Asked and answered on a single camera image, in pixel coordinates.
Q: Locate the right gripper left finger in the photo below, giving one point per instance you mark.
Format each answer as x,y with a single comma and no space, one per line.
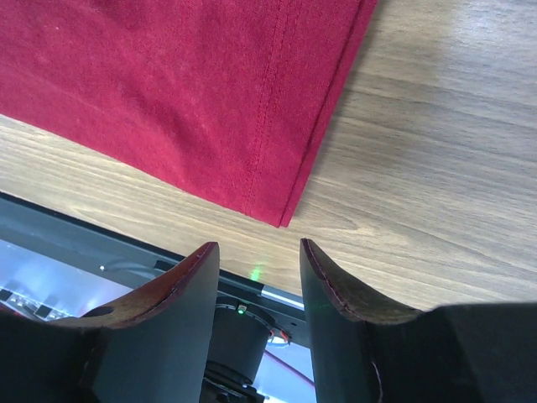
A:
150,345

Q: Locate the dark red t shirt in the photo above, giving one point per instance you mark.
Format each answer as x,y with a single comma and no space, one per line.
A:
226,100

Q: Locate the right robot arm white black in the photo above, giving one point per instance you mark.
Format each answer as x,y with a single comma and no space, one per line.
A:
239,335

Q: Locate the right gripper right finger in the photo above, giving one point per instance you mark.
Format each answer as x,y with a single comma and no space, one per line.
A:
368,347

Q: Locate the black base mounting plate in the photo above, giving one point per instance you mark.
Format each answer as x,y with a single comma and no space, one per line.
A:
59,238

